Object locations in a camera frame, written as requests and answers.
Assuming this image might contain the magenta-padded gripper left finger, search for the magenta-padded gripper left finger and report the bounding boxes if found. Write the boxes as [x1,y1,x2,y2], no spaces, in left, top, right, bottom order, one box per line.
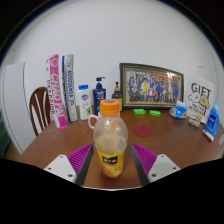
[43,143,94,187]

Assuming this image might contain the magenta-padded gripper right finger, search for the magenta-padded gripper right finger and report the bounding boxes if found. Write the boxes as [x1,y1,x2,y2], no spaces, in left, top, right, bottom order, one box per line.
[130,143,182,187]

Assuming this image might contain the orange juice bottle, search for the orange juice bottle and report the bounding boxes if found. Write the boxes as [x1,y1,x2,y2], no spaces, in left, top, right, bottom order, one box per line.
[92,98,129,179]

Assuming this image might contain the flat round red coaster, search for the flat round red coaster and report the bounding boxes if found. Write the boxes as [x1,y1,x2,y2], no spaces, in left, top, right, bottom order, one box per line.
[133,125,152,137]

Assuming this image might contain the white blue-capped lotion bottle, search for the white blue-capped lotion bottle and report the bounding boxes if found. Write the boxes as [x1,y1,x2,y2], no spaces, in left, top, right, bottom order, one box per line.
[76,84,93,121]

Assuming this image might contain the blue tissue pack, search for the blue tissue pack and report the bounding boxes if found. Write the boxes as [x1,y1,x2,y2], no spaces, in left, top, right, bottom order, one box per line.
[168,100,188,120]

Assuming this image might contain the small beige snack packet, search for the small beige snack packet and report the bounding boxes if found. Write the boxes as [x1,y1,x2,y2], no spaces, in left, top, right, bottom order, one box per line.
[188,117,202,128]

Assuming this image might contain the brown wooden chair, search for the brown wooden chair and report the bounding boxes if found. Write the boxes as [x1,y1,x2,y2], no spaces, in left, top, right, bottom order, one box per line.
[28,86,53,137]

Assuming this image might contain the dark blue pump bottle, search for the dark blue pump bottle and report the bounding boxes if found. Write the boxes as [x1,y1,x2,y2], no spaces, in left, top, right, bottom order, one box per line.
[92,76,107,116]

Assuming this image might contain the small white remote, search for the small white remote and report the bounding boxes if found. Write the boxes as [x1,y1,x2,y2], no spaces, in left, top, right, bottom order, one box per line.
[201,128,215,142]

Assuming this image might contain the brown yellow-labelled pump bottle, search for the brown yellow-labelled pump bottle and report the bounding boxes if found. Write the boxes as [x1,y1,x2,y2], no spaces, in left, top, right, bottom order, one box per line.
[111,81,124,111]

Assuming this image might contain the framed group picture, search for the framed group picture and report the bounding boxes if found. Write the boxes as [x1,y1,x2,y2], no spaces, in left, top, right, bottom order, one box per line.
[119,62,185,110]

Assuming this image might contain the blue detergent bottle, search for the blue detergent bottle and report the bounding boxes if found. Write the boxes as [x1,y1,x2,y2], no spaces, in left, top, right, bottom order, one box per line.
[203,99,221,138]

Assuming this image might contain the white paper gift bag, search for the white paper gift bag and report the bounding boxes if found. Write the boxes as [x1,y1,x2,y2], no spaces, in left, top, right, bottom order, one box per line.
[184,65,215,125]

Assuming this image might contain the white flat panel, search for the white flat panel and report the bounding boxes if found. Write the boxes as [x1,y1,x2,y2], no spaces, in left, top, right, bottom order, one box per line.
[0,61,34,154]

